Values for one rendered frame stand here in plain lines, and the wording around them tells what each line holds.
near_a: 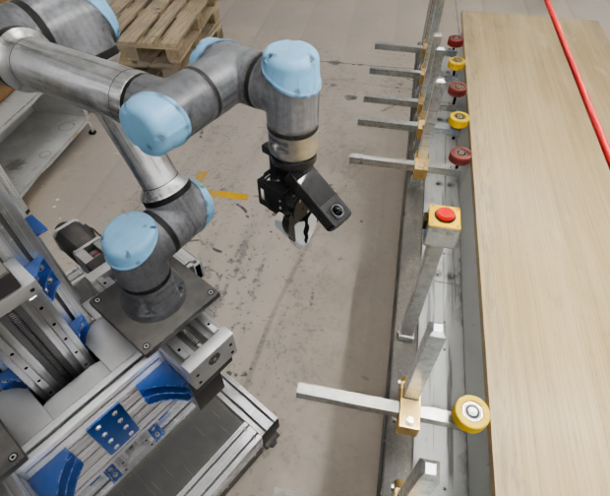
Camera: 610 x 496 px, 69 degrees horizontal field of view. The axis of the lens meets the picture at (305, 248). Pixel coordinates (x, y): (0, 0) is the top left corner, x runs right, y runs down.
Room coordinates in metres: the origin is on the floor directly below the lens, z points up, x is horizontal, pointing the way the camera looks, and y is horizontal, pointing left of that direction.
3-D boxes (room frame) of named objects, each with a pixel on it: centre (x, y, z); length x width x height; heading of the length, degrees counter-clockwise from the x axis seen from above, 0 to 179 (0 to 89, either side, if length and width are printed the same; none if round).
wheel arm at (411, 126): (1.66, -0.44, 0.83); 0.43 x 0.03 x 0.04; 78
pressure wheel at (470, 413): (0.40, -0.39, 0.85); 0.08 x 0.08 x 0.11
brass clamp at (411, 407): (0.44, -0.26, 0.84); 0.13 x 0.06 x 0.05; 168
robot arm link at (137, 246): (0.63, 0.36, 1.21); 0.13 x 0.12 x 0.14; 147
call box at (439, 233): (0.72, -0.32, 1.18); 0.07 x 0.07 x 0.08; 78
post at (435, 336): (0.46, -0.26, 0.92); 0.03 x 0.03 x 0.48; 78
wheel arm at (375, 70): (2.15, -0.55, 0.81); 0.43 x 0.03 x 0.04; 78
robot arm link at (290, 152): (0.56, 0.02, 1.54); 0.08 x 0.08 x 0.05
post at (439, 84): (1.44, -0.46, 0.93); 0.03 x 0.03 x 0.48; 78
